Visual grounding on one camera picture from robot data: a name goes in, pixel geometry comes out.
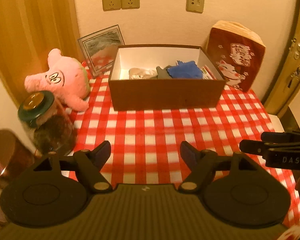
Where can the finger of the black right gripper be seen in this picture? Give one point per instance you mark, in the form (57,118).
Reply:
(290,136)
(259,147)

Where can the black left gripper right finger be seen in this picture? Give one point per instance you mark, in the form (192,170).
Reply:
(201,164)

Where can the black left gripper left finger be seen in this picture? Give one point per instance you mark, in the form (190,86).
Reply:
(88,165)

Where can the blue fuzzy cloth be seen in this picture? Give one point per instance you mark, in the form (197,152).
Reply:
(185,70)

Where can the striped knitted sock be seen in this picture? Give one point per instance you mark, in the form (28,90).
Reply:
(162,73)

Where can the beige fuzzy soft item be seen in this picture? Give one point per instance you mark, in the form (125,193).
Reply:
(139,73)

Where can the white chair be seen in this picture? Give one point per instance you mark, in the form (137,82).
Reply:
(289,118)

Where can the glass jar green lid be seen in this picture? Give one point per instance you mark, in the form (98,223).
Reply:
(46,123)

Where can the red white checkered tablecloth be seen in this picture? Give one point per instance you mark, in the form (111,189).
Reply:
(145,145)

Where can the wooden door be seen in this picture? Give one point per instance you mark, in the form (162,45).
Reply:
(281,96)

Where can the brown cardboard box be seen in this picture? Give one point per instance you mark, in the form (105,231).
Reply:
(143,94)

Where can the brown round stool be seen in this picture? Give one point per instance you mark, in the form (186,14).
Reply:
(15,158)

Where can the keys in door lock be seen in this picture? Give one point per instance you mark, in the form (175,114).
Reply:
(295,75)

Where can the pink plush toy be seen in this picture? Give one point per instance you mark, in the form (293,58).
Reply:
(66,78)

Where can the red lucky cat cushion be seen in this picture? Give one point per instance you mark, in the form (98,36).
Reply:
(237,52)

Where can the framed picture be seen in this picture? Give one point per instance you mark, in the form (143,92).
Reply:
(100,49)

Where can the yellow curtain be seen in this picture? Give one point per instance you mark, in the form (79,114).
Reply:
(29,29)

